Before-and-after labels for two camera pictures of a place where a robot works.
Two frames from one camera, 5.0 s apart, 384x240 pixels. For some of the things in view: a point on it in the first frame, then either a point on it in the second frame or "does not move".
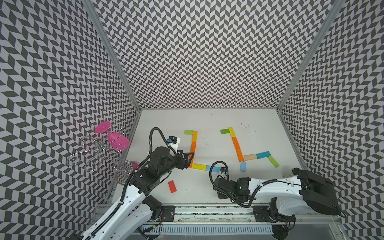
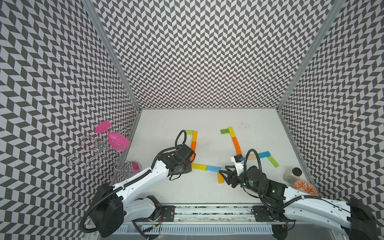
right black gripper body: (221, 196) to (242, 179)
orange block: (236, 145) does not move
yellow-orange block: (194, 136) does not move
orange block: (239, 153) does not move
